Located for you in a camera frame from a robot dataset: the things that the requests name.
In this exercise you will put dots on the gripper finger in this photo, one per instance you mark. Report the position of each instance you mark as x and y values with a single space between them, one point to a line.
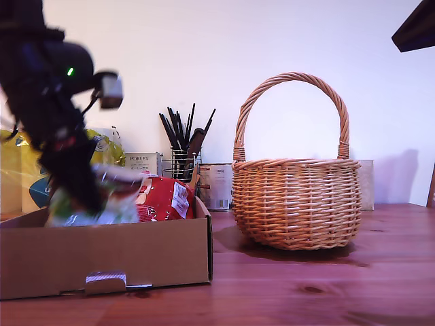
74 173
418 30

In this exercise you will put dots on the green and brown egg bag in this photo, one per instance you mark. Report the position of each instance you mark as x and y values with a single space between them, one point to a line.
115 203

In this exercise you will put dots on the brown cardboard box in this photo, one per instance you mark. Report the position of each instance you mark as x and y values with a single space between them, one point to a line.
102 254

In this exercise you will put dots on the red mini bunnies bag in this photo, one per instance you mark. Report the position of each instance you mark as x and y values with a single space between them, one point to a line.
163 200

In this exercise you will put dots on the beige tissue box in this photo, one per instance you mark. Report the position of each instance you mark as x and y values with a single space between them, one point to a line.
366 186

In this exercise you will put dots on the yellow kitchen towel pack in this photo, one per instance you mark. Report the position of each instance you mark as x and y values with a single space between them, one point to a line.
17 169

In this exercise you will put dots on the cream Porlex tin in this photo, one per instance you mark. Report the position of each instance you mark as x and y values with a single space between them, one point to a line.
141 159

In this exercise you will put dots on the black chopstick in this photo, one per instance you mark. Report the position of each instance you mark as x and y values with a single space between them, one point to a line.
167 130
191 124
175 125
187 129
179 127
208 124

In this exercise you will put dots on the dark brown utensil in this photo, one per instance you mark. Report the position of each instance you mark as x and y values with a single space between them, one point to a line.
197 139

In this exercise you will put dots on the white paper slip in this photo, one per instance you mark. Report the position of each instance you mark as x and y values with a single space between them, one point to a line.
139 287

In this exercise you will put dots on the white labelled tin can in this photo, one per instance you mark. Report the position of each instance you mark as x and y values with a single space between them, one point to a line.
214 186

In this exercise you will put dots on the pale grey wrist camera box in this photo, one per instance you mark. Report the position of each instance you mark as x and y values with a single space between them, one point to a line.
112 90

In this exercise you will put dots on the brown wooden chair frame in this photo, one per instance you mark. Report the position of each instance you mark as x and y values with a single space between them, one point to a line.
431 190

